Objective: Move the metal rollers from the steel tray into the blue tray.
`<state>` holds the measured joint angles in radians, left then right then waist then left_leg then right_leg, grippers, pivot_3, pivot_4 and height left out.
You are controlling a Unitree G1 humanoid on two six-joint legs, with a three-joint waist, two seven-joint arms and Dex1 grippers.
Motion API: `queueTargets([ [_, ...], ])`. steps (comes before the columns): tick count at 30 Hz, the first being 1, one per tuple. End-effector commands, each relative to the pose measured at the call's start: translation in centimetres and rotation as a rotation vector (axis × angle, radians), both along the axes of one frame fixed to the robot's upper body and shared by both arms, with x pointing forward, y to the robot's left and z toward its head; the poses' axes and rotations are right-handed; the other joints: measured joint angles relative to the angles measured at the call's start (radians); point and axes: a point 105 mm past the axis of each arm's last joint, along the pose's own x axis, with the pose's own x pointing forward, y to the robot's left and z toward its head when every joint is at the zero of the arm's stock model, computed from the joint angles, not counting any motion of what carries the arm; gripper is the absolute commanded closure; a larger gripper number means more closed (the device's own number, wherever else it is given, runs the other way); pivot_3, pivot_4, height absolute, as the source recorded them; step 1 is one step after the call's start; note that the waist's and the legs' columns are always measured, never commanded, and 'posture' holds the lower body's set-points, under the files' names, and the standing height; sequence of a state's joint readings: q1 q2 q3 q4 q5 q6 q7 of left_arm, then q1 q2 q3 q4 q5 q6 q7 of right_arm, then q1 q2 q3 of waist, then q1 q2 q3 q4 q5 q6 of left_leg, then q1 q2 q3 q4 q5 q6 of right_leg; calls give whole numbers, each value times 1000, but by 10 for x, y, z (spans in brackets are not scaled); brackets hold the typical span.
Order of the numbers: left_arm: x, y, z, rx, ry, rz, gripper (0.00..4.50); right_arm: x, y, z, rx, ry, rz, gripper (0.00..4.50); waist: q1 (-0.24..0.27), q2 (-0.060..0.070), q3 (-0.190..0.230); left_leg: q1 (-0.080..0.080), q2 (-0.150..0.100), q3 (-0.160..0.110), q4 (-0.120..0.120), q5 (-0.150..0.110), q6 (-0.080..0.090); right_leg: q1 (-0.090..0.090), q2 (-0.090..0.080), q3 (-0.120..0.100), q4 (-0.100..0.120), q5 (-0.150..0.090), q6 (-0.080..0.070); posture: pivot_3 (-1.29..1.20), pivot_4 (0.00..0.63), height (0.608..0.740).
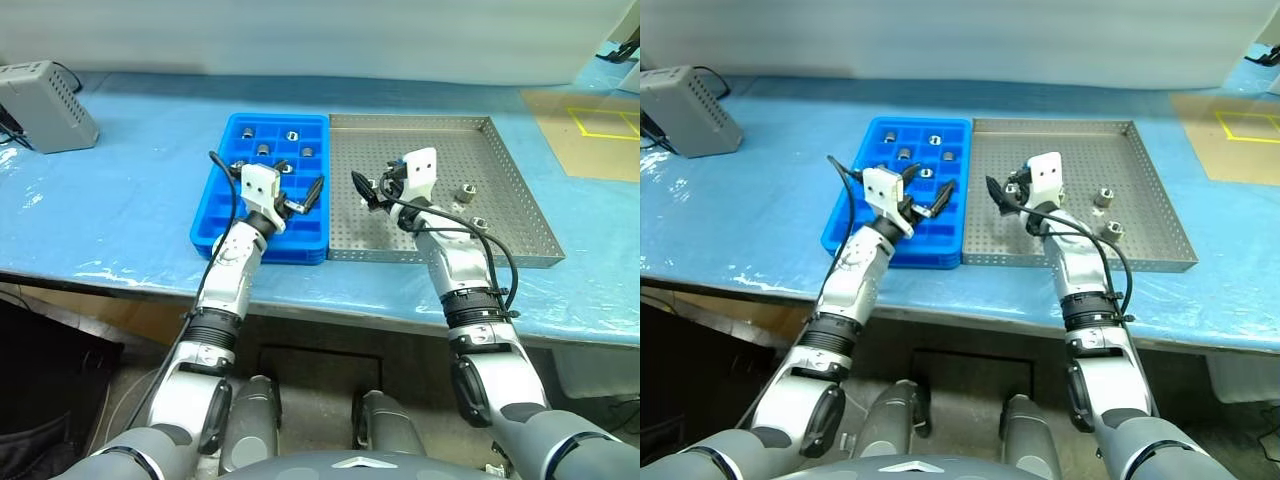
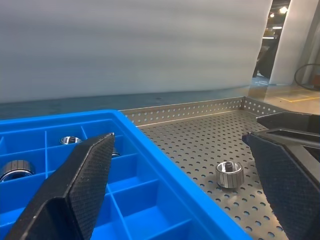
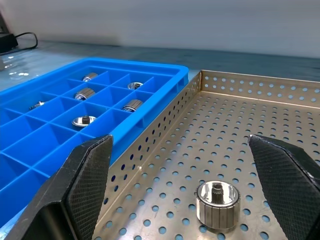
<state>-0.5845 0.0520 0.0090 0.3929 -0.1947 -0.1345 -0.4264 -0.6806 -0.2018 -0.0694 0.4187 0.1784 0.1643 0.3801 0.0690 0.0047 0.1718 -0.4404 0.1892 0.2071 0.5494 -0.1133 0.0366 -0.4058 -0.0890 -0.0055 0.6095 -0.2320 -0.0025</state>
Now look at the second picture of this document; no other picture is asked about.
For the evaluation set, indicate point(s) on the blue compartment tray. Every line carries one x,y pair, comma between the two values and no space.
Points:
155,175

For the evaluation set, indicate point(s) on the small metal bearing part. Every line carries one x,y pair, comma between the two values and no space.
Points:
229,176

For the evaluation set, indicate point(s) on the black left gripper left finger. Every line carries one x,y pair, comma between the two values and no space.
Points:
82,190

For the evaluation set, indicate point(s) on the blue table cover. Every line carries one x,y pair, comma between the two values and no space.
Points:
75,105

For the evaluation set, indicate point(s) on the perforated metal tray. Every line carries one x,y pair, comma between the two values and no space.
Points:
200,140

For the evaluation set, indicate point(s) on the white backdrop board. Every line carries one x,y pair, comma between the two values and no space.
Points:
125,50

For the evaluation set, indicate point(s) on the white upright panel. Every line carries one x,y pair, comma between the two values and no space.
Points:
287,50

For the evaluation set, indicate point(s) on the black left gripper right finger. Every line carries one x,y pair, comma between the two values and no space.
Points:
292,190

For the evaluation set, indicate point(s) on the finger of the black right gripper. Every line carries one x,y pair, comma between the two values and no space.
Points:
300,122
305,142

